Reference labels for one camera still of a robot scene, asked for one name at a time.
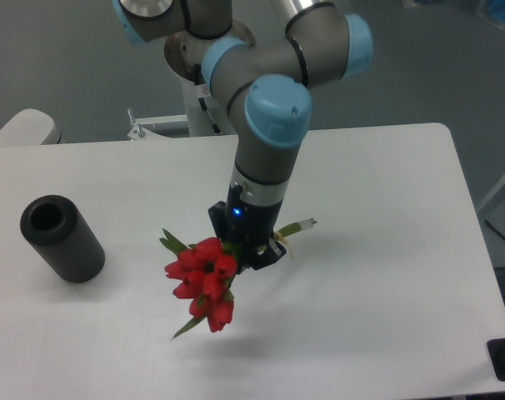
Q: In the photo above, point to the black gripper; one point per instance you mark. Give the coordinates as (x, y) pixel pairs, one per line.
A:
(247, 230)

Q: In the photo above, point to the red tulip bouquet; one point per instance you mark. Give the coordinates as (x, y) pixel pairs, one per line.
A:
(206, 275)

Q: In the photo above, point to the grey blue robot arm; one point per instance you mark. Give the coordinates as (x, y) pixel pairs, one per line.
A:
(265, 94)

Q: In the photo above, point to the black cylindrical vase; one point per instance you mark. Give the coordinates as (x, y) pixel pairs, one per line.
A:
(56, 229)

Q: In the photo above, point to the white chair backrest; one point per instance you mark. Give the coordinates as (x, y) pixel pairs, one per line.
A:
(30, 127)

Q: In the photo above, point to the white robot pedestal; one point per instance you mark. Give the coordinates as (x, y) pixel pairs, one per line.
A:
(194, 104)

